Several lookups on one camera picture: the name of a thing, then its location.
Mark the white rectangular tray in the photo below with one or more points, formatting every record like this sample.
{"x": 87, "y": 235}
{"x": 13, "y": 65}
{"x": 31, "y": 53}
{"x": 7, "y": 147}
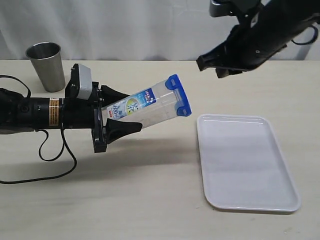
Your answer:
{"x": 242, "y": 165}

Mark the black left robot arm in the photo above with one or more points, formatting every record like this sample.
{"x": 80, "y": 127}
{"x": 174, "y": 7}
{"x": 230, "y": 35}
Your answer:
{"x": 20, "y": 114}

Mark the clear plastic tall container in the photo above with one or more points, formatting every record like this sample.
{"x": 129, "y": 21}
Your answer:
{"x": 149, "y": 107}

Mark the stainless steel cup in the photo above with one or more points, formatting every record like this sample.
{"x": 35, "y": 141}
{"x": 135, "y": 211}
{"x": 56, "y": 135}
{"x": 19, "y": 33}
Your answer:
{"x": 47, "y": 62}

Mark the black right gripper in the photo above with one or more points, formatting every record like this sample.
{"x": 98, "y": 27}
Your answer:
{"x": 245, "y": 49}

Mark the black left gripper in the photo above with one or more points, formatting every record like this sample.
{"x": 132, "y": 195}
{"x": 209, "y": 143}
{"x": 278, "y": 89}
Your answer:
{"x": 79, "y": 113}

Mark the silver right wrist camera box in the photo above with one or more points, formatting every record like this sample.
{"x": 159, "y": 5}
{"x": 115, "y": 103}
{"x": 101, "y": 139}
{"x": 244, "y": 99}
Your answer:
{"x": 221, "y": 8}

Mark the blue container lid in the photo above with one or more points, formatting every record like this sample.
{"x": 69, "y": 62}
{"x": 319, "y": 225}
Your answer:
{"x": 182, "y": 106}

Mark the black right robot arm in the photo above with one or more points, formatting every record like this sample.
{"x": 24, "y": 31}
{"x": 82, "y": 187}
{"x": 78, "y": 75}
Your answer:
{"x": 294, "y": 15}

